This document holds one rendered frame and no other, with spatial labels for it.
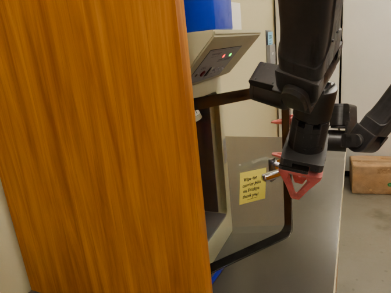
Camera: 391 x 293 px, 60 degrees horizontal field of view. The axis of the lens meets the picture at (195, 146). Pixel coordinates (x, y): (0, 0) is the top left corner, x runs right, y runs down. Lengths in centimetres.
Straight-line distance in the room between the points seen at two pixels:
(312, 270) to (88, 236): 53
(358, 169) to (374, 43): 117
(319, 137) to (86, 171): 43
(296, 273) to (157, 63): 61
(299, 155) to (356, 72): 314
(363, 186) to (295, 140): 303
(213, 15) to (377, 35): 311
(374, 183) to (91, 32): 321
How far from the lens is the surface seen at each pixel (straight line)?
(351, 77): 368
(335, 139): 97
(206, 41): 59
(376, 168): 352
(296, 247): 100
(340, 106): 98
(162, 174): 59
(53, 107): 70
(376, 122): 92
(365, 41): 366
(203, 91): 82
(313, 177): 57
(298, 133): 55
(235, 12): 81
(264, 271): 91
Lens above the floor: 149
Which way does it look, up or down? 16 degrees down
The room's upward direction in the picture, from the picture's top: 6 degrees counter-clockwise
